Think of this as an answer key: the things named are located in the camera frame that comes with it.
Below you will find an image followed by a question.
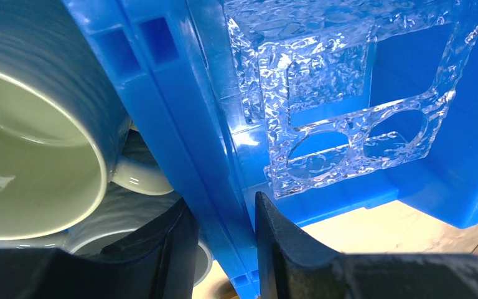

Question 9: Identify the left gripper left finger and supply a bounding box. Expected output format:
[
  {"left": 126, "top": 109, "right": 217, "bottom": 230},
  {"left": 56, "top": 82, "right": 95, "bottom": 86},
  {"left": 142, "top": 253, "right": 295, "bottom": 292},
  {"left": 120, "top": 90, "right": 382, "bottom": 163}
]
[{"left": 0, "top": 200, "right": 199, "bottom": 298}]

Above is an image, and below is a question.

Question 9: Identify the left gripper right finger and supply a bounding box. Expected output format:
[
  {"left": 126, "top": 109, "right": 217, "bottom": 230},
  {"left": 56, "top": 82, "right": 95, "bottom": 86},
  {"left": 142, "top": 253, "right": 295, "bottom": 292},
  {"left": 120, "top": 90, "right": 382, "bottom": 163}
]
[{"left": 255, "top": 192, "right": 478, "bottom": 298}]

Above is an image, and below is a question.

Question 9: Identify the grey ceramic mug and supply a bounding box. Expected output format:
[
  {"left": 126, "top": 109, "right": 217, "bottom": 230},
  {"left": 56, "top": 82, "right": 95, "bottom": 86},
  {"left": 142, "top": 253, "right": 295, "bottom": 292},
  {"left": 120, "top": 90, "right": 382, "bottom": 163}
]
[{"left": 63, "top": 130, "right": 213, "bottom": 286}]

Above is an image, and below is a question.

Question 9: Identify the blue plastic bin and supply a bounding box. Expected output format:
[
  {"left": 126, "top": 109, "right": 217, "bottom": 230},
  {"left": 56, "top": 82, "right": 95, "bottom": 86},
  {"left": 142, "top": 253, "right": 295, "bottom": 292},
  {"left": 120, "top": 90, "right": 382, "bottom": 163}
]
[{"left": 64, "top": 1, "right": 478, "bottom": 298}]

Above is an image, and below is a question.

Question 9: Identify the clear acrylic holder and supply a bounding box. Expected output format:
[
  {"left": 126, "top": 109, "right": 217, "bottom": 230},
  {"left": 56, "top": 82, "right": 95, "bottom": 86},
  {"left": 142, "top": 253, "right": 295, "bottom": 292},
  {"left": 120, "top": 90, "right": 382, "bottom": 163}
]
[{"left": 223, "top": 1, "right": 478, "bottom": 198}]

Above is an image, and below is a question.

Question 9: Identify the pale green ceramic mug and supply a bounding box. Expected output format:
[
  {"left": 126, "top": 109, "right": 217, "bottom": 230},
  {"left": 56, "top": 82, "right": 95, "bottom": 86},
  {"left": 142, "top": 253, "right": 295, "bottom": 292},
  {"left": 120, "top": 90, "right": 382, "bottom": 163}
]
[{"left": 0, "top": 1, "right": 172, "bottom": 240}]

